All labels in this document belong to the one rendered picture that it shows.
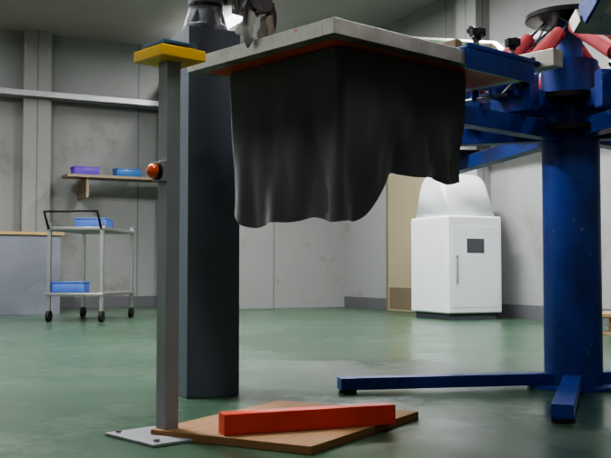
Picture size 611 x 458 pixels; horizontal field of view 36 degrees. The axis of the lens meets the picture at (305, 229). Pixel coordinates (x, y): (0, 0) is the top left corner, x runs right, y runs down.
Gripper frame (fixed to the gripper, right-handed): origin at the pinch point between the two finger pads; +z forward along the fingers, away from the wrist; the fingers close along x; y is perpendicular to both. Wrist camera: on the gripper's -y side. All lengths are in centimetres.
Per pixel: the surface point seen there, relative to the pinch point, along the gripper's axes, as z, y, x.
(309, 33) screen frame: 1.5, -21.0, 2.0
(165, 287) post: 62, 10, 21
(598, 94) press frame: 1, -25, -119
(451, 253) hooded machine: 42, 316, -467
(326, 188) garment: 37.3, -15.4, -8.9
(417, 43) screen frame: 0.5, -29.2, -27.2
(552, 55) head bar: -4, -34, -80
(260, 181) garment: 33.9, 8.9, -7.7
